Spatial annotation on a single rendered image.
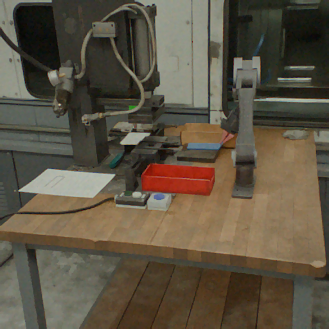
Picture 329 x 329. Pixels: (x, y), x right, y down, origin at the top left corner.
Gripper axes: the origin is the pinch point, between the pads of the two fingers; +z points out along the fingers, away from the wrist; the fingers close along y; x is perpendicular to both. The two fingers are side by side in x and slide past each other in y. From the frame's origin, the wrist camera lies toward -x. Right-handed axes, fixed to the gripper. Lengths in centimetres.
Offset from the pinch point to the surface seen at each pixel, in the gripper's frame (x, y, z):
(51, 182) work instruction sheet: 39, 52, 35
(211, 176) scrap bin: 32.2, 0.0, 2.1
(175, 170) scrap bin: 31.3, 12.7, 7.9
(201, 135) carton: -5.4, 8.8, 3.4
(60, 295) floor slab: -8, 30, 126
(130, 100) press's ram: 19.8, 41.0, -3.5
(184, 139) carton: -5.9, 14.4, 9.2
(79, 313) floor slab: 5, 16, 118
